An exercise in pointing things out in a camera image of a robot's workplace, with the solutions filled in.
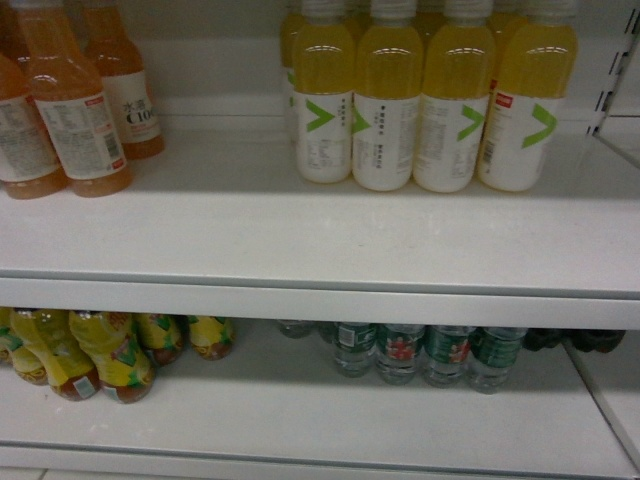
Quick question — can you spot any white metal shelf board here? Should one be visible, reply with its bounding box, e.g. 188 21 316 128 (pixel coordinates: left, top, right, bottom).
1 321 639 479

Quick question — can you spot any upper white shelf board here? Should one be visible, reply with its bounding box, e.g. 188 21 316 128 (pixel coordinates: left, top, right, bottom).
1 115 639 329

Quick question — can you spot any orange juice bottle left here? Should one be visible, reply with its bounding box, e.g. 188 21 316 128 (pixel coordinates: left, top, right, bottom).
1 56 68 200

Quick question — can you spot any water bottle right back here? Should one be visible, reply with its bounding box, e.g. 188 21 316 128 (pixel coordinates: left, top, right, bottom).
467 327 528 394

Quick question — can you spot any water bottle centre back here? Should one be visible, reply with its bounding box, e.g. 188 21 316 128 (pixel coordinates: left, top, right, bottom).
423 325 476 388

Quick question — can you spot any water bottle barcode label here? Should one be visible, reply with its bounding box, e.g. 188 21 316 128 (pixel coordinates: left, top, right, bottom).
375 324 426 385

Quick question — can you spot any water bottle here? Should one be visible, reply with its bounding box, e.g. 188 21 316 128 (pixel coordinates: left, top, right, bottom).
467 327 528 394
333 322 377 378
423 325 476 388

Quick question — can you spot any yellow drink bottle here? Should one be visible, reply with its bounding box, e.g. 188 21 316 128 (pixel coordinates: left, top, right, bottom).
293 1 356 184
352 1 424 192
477 1 578 192
413 1 496 193

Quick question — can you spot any lemon tea bottle left edge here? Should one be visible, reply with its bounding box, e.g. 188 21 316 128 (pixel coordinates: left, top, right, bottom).
10 308 100 401

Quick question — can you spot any orange juice bottle C100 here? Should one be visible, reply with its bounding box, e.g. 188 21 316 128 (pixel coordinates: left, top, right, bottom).
81 1 164 160

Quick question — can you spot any orange juice bottle front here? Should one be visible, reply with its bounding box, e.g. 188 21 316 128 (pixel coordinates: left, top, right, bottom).
10 1 132 198

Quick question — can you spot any water bottle far left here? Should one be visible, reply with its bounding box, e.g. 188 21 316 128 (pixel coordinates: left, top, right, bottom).
333 322 377 378

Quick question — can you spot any yellow lemon tea bottle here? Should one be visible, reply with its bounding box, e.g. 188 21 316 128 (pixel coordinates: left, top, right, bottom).
69 310 155 404

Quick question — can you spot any cola bottle red label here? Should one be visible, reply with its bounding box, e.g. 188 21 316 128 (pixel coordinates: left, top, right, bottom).
523 328 627 353

